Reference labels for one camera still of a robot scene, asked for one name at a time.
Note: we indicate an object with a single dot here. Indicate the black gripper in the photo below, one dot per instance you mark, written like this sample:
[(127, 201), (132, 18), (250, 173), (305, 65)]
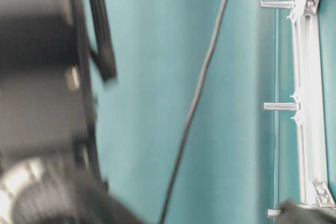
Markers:
[(290, 212)]

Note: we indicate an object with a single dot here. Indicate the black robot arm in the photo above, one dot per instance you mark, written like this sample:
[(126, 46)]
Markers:
[(167, 111)]

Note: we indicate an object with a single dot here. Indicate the silver lower metal pin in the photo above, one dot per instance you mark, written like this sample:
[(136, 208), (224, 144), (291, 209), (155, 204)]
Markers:
[(273, 213)]

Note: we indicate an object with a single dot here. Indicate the silver metal pin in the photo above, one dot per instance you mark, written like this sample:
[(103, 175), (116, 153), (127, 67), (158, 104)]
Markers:
[(277, 4), (279, 106), (273, 213)]

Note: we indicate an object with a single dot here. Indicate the silver middle metal pin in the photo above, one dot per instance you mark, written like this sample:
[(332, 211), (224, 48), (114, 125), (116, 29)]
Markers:
[(279, 106)]

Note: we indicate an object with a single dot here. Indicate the lower silver corner bracket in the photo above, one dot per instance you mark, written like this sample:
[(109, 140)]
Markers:
[(323, 196)]

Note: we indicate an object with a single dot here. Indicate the aluminium extrusion frame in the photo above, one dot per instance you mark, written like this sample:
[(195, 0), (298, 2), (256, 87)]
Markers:
[(311, 134)]

